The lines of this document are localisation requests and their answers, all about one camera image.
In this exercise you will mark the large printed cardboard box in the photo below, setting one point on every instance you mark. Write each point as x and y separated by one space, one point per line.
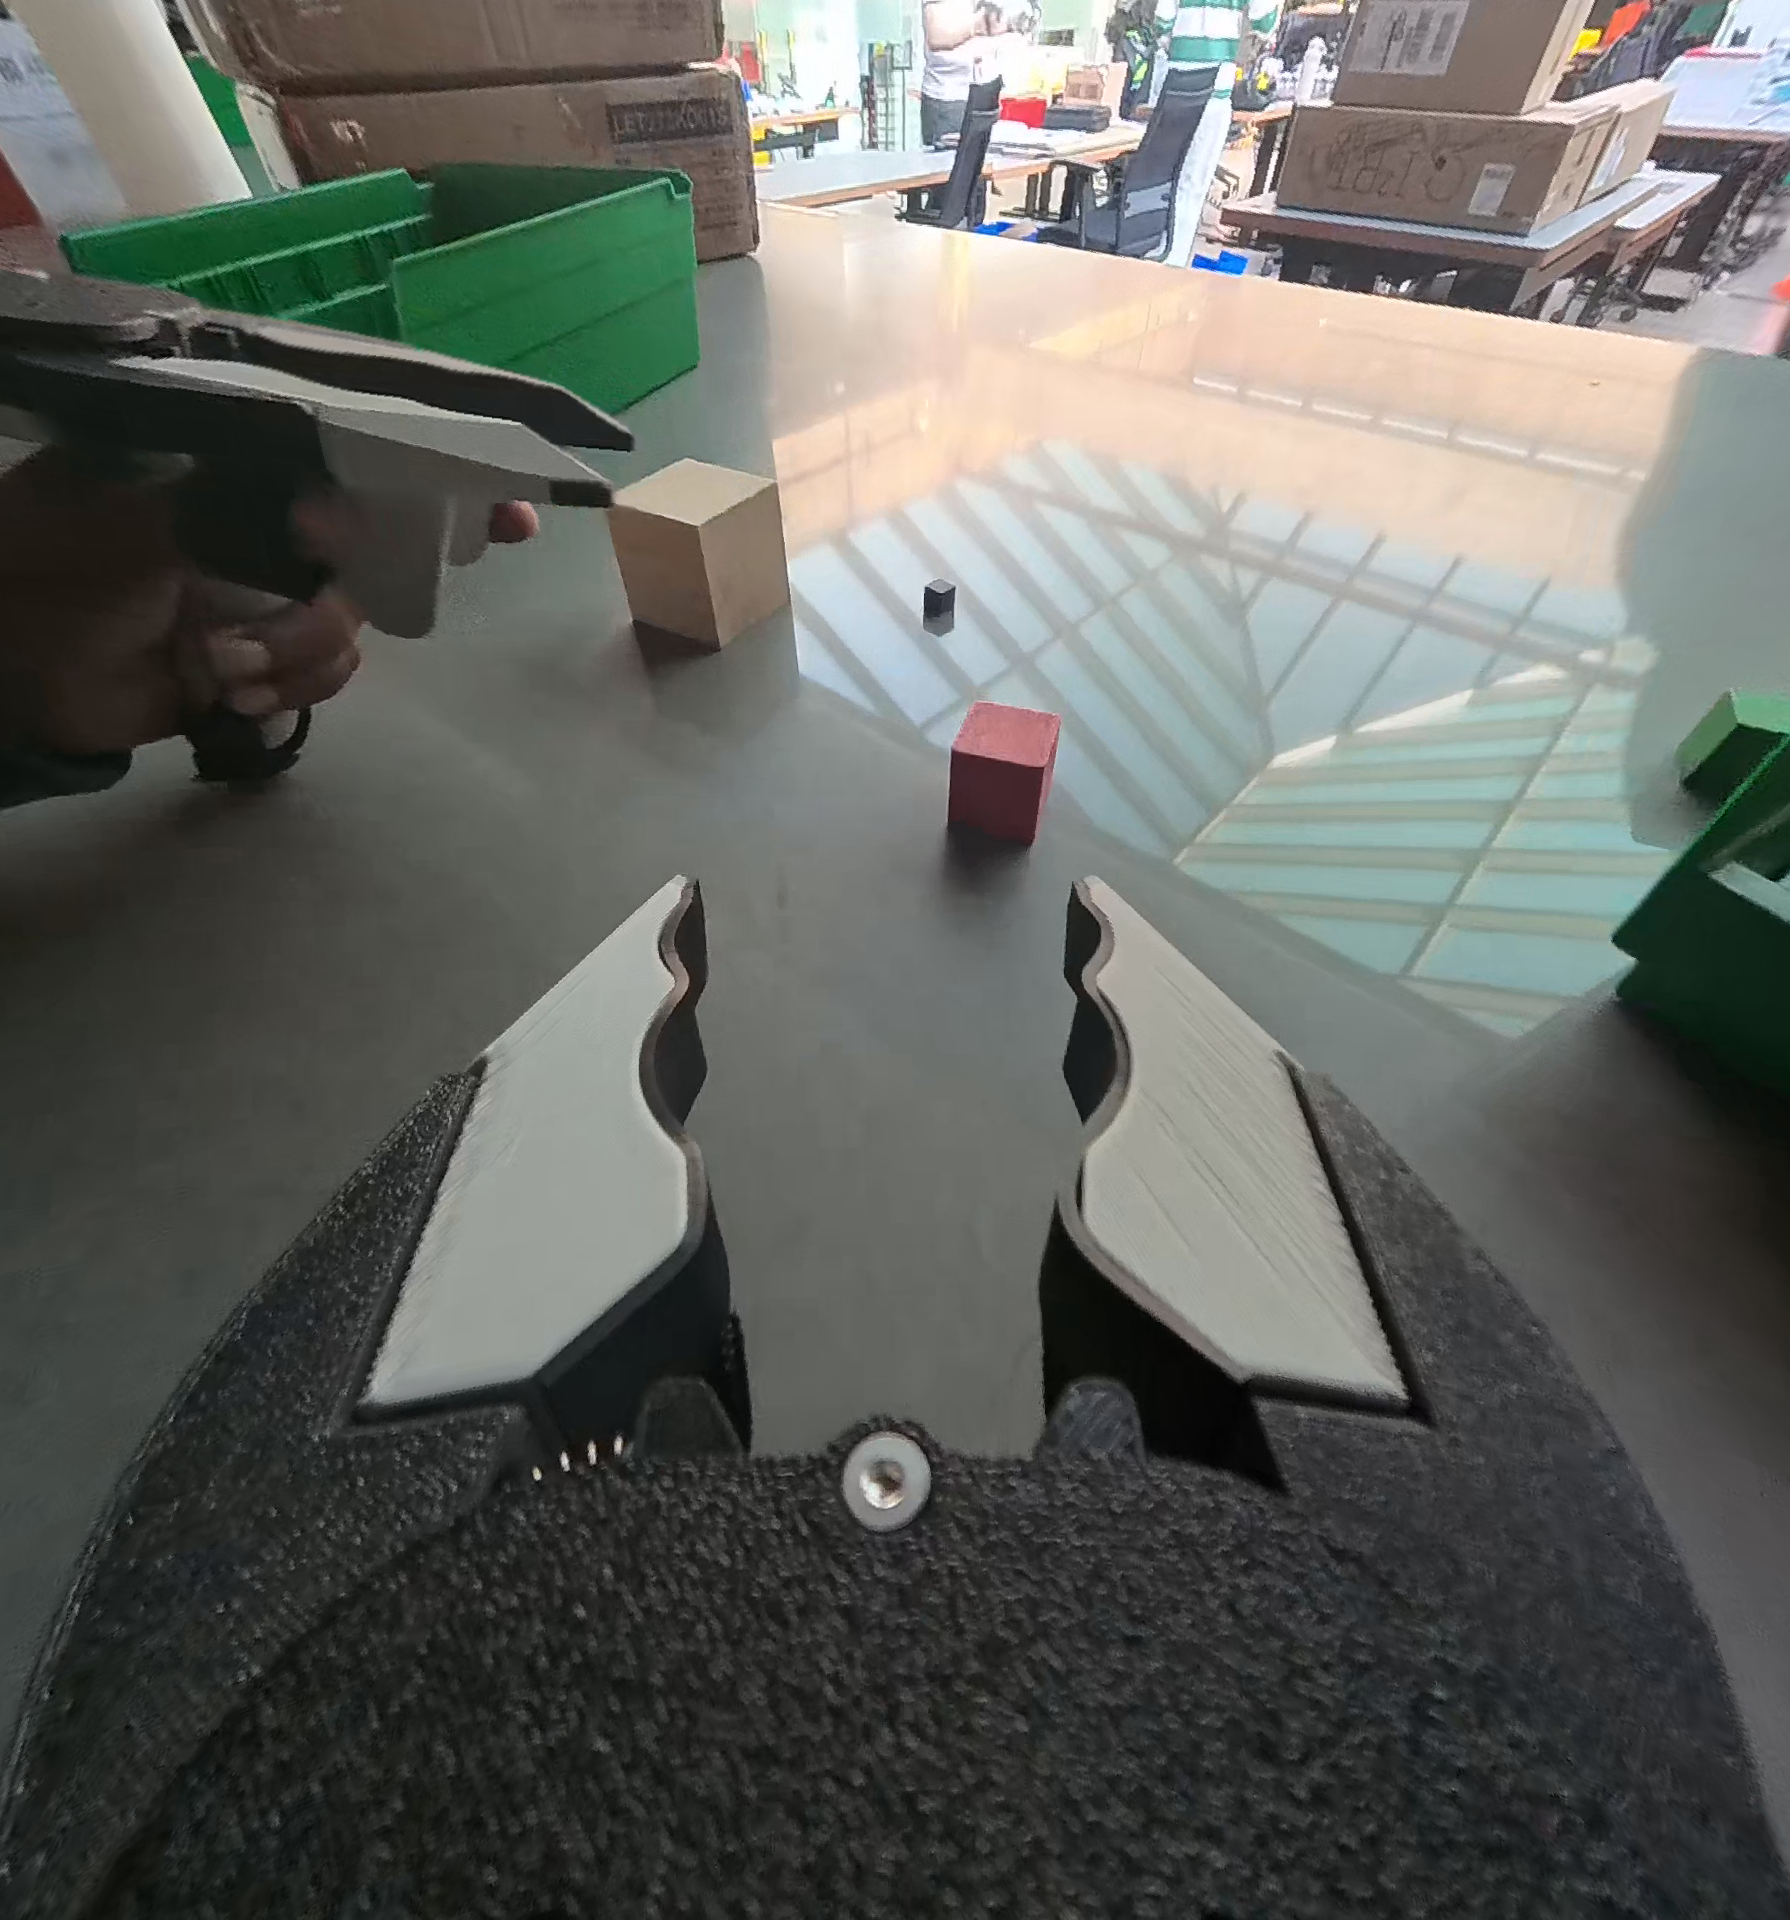
460 38

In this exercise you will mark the wooden-top work table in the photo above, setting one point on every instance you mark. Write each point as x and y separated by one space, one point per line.
1450 247

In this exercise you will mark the labelled cardboard box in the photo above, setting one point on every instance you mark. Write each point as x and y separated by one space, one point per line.
1457 52

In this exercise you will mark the white paper roll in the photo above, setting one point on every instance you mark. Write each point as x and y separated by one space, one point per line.
129 104

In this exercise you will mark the small blue cube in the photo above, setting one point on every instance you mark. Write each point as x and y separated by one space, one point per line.
940 601

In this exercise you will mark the red wooden cube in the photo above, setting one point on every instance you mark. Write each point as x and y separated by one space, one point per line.
1001 772

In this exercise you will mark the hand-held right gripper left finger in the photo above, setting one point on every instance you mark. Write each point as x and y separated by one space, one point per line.
550 1214

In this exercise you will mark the grey office desk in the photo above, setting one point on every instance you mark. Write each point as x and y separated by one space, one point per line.
896 171

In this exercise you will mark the black office chair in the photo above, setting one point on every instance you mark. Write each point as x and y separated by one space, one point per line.
962 148
1133 167

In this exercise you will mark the person's left hand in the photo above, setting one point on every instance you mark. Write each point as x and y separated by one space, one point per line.
70 632

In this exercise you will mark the green wooden cube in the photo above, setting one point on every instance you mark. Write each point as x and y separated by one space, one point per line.
1735 740

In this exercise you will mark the scribbled cardboard box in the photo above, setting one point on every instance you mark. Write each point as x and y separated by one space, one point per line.
1437 167

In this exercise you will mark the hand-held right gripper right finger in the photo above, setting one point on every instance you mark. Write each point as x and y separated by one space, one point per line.
1223 1214

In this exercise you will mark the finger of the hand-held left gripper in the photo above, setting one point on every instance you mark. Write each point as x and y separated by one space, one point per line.
446 457
431 380

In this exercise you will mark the plain brown cardboard box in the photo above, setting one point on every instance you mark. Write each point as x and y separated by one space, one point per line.
535 135

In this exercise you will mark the large plain wooden cube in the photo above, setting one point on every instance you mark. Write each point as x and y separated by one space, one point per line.
693 556

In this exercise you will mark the green plastic bin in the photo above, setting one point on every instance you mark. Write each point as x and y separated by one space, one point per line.
1751 990
535 286

